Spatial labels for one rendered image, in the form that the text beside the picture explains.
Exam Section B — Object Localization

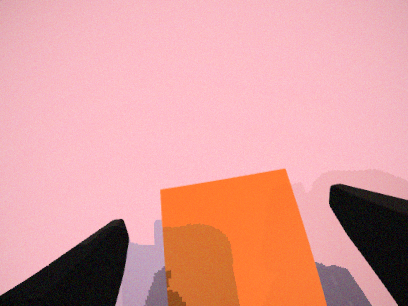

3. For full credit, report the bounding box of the orange block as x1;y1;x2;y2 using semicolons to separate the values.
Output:
161;168;327;306

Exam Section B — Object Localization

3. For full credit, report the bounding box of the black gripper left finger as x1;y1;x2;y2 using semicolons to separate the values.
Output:
0;218;129;306

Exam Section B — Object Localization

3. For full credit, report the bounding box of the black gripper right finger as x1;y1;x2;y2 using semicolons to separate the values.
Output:
328;184;408;306

